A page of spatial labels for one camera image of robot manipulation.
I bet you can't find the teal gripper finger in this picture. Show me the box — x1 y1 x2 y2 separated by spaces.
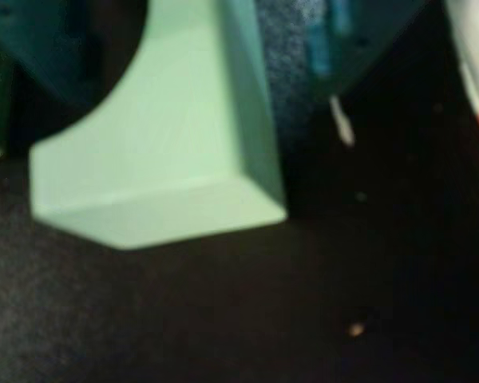
307 0 429 97
0 0 148 113

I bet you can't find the light green U-shaped block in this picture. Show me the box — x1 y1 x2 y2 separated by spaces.
27 0 290 252

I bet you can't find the elongated white scrap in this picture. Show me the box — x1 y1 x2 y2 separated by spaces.
328 95 356 148

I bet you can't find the white round container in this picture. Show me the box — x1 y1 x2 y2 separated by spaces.
445 0 479 145

